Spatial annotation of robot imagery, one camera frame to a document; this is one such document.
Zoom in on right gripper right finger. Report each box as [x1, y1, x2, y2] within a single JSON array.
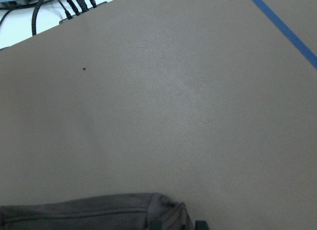
[[195, 220, 210, 230]]

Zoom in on black cable bundle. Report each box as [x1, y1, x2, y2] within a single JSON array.
[[0, 0, 108, 36]]

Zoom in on dark brown t-shirt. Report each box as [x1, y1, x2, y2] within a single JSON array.
[[0, 193, 195, 230]]

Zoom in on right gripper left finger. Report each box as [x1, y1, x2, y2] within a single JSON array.
[[150, 220, 162, 230]]

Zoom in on long blue tape strip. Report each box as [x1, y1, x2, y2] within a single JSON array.
[[251, 0, 317, 69]]

